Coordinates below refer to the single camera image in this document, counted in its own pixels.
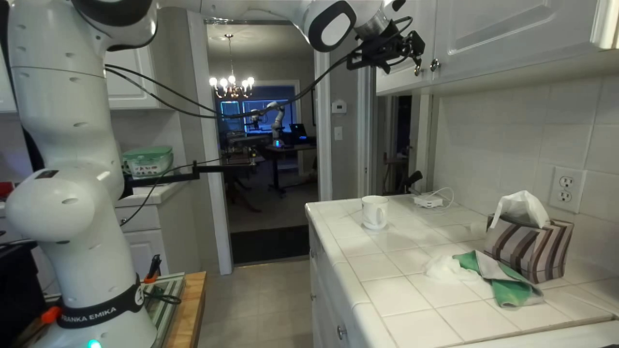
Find black box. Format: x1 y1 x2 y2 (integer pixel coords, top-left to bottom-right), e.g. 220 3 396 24
0 241 46 335

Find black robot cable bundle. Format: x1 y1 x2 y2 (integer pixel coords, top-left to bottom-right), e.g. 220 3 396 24
102 16 417 123

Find white wall outlet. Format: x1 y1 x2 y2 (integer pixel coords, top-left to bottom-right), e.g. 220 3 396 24
547 165 588 217

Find orange clamp handle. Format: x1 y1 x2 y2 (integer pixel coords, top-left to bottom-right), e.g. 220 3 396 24
36 304 63 330

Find green and white cloth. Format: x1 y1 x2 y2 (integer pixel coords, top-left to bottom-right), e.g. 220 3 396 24
452 250 547 310

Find dark dining table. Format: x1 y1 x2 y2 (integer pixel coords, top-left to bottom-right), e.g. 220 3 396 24
220 132 317 196

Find white side counter cabinet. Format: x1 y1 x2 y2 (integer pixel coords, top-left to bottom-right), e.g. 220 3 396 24
0 183 195 306

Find striped fabric tissue box cover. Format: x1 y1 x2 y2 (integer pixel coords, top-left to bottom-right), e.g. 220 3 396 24
481 215 576 287

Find black floor mat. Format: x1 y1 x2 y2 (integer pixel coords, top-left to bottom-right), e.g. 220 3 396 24
228 223 311 268

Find red and black clamp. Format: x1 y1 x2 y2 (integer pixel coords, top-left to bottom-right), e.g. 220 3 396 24
143 254 164 287

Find white base cabinet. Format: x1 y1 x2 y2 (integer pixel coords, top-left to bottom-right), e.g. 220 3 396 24
305 219 365 348

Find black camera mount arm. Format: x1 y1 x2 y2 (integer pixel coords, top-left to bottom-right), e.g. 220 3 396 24
116 159 266 200

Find black pole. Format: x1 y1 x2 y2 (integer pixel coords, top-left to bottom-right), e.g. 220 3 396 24
21 123 46 175

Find green glass bowl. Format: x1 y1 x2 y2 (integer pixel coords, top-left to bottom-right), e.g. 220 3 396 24
121 146 176 183

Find white power adapter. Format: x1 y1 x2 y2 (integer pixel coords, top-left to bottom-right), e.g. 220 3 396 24
412 192 446 212

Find wooden table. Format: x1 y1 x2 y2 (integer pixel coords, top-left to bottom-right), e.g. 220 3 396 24
160 270 208 348

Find metal base plate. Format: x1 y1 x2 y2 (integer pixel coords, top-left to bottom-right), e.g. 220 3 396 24
141 273 187 348

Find white cabinet door with knob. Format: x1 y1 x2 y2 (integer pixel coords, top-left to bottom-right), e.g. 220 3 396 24
431 0 619 84
375 0 437 99

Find dark blue window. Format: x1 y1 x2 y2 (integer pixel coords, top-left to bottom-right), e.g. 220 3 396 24
218 84 301 140

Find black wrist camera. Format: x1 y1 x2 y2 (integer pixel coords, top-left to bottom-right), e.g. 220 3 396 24
346 49 386 74

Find black stereo camera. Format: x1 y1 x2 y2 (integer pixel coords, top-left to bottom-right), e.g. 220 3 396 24
396 169 425 196

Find white doorway trim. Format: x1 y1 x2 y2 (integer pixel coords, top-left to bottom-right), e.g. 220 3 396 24
181 7 334 279

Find thin black cable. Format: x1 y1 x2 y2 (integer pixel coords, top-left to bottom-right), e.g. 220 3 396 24
123 183 160 227

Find white facial tissue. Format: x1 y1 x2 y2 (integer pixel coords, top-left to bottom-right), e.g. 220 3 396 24
487 190 551 233

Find lit chandelier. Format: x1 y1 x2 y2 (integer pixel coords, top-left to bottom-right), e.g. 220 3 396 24
206 36 257 103

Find thin white adapter cable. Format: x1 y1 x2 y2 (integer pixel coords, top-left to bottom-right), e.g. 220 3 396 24
421 186 456 210

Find white wall cabinet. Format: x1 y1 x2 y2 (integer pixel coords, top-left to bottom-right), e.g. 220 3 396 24
375 0 619 99

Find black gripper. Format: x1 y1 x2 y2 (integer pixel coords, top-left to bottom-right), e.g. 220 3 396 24
367 20 427 72

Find white mug blue flowers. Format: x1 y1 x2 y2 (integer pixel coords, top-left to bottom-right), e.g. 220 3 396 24
357 194 390 233

